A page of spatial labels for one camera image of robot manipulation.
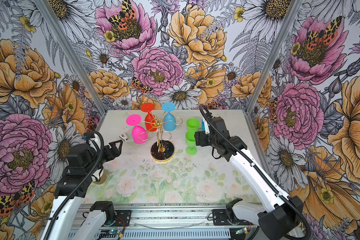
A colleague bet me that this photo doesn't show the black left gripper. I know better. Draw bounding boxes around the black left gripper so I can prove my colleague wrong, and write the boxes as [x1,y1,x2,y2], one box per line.
[85,140,123,175]

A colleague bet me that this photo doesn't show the pink wine glass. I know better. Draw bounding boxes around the pink wine glass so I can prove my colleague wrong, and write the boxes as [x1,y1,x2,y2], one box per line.
[126,114,149,145]

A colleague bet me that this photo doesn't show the green wine glass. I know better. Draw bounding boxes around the green wine glass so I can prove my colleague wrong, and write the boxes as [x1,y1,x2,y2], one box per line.
[185,130,197,156]
[186,118,200,132]

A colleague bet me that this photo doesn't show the red wine glass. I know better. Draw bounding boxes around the red wine glass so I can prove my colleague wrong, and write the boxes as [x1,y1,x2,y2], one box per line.
[141,103,156,133]

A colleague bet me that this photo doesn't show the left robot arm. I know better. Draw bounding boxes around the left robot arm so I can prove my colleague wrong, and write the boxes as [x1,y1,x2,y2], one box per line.
[41,140,123,240]

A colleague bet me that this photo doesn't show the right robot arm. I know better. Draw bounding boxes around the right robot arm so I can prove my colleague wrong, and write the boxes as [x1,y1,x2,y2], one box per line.
[195,114,309,240]

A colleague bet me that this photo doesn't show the gold wine glass rack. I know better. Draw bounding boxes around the gold wine glass rack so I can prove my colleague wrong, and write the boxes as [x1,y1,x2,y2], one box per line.
[144,115,183,163]

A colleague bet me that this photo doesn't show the brown paper cup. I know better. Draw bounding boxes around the brown paper cup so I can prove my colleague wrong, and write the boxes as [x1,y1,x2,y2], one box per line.
[92,169,107,185]

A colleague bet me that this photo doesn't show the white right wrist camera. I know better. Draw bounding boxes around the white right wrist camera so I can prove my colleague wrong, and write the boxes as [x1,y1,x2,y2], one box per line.
[203,118,210,135]

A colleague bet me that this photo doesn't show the black corrugated left cable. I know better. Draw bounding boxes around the black corrugated left cable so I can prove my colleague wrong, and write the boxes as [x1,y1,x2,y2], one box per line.
[41,130,105,240]

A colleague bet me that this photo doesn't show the black corrugated cable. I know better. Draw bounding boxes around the black corrugated cable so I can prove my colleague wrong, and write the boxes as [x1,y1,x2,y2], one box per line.
[198,104,312,240]
[41,130,105,240]

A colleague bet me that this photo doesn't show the black corrugated right cable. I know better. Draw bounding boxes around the black corrugated right cable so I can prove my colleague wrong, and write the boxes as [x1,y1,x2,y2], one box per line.
[198,104,312,240]

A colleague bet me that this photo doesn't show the aluminium front rail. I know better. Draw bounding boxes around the aluminium front rail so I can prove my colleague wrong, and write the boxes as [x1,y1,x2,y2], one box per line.
[93,204,267,240]

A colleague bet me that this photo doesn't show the left aluminium corner post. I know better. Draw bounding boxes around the left aluminium corner post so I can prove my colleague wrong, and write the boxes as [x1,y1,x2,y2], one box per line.
[35,1,107,117]

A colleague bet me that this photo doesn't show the aluminium corner post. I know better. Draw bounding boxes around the aluminium corner post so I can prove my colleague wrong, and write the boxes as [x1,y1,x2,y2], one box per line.
[245,0,305,115]
[35,1,107,117]

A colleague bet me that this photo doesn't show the right aluminium corner post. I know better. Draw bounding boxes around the right aluminium corner post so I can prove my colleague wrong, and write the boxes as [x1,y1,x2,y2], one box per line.
[245,0,305,115]

